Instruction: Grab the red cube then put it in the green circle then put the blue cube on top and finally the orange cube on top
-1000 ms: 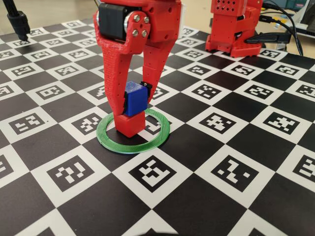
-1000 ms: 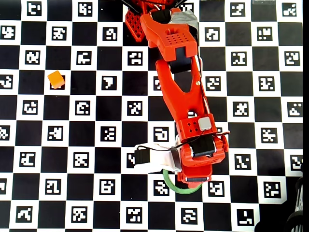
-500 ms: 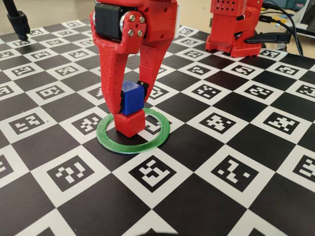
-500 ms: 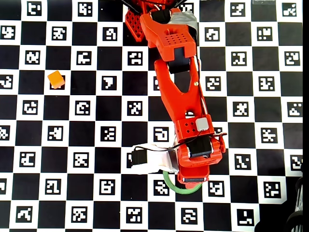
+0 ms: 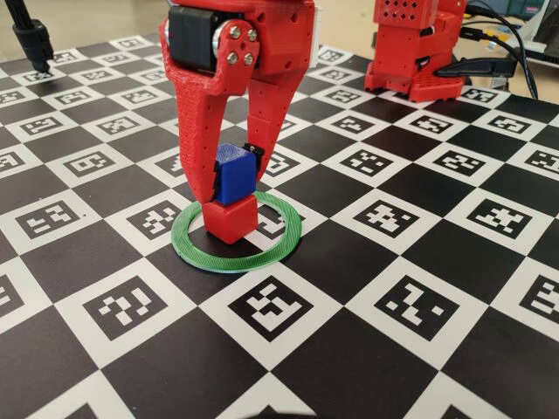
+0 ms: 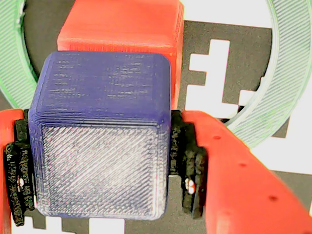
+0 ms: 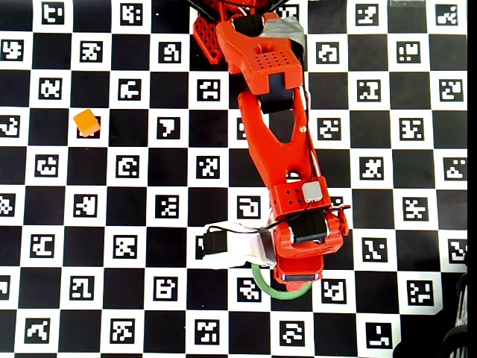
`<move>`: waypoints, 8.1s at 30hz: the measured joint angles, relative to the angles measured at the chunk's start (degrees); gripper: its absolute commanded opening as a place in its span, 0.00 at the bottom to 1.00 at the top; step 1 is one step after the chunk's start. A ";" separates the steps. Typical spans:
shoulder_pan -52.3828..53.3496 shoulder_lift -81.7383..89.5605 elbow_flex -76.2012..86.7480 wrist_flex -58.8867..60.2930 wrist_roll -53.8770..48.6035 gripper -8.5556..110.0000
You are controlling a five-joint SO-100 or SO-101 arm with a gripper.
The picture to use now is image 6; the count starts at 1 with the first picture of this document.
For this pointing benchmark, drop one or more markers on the red cube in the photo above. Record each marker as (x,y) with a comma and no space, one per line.
(122,24)

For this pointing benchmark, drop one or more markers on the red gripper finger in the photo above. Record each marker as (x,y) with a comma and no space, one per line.
(9,136)
(243,195)

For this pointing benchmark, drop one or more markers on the black white marker board mat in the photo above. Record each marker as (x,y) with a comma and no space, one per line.
(243,61)

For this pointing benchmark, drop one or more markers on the blue cube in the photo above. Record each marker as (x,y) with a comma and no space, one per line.
(102,122)

